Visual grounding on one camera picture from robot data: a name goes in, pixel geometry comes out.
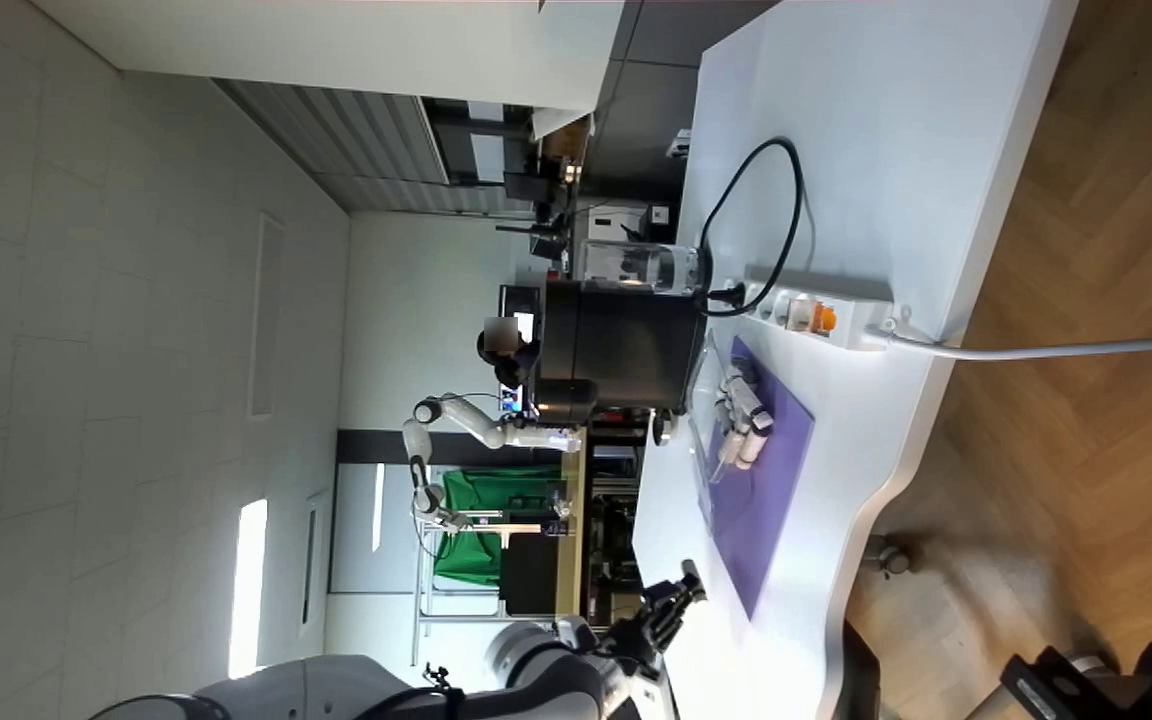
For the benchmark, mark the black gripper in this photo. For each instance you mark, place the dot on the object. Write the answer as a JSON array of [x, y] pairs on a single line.
[[659, 616]]

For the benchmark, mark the small bottle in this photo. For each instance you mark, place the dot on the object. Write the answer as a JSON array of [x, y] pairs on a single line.
[[745, 440]]

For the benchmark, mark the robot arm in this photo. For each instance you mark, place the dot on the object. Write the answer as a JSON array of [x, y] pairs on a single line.
[[533, 669]]

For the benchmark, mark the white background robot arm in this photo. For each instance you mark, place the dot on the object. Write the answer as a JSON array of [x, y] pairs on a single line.
[[489, 434]]

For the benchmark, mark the clear plastic container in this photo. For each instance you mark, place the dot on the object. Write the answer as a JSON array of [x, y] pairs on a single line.
[[743, 405]]

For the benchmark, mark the purple mat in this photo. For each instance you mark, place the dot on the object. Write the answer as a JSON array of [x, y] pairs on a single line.
[[751, 505]]

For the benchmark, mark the green cloth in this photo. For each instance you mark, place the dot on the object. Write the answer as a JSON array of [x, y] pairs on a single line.
[[482, 516]]

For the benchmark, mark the dark metal cabinet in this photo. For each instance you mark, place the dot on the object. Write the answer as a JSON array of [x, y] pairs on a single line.
[[619, 346]]

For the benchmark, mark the person in background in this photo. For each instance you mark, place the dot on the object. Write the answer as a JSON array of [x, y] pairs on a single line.
[[506, 352]]

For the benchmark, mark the white power strip on table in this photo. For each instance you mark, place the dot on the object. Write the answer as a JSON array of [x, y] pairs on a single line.
[[829, 309]]

